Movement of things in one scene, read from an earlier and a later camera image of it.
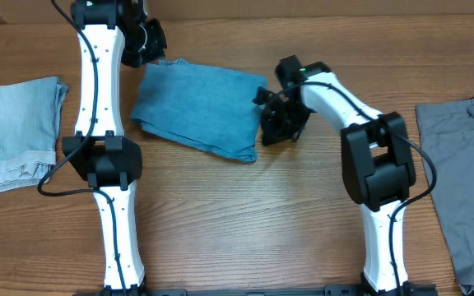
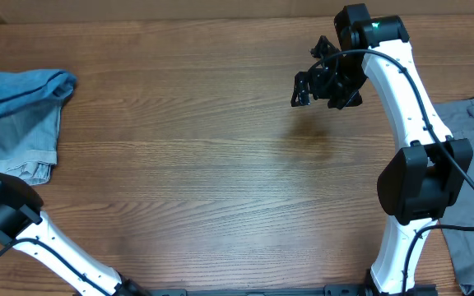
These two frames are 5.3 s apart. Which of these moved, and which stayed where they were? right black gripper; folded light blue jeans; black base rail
Moved: right black gripper
Stayed: black base rail; folded light blue jeans
